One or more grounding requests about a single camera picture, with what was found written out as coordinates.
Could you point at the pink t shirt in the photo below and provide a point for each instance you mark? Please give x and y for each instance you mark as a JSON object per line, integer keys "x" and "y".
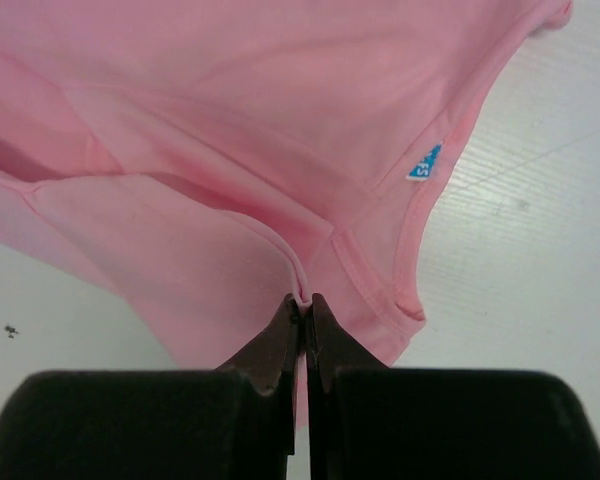
{"x": 204, "y": 159}

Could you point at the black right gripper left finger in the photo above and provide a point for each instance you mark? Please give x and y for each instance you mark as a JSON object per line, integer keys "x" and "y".
{"x": 233, "y": 422}

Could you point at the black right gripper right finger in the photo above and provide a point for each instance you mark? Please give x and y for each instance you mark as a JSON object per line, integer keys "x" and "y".
{"x": 370, "y": 421}

